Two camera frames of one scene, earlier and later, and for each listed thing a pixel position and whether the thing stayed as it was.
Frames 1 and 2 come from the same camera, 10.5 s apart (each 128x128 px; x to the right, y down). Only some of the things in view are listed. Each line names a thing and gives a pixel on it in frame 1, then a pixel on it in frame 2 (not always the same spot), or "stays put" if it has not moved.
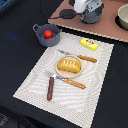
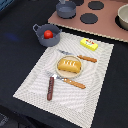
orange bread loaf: x=73 y=66 stays put
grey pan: x=93 y=16 to x=66 y=9
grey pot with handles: x=40 y=31 stays put
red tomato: x=48 y=34 stays put
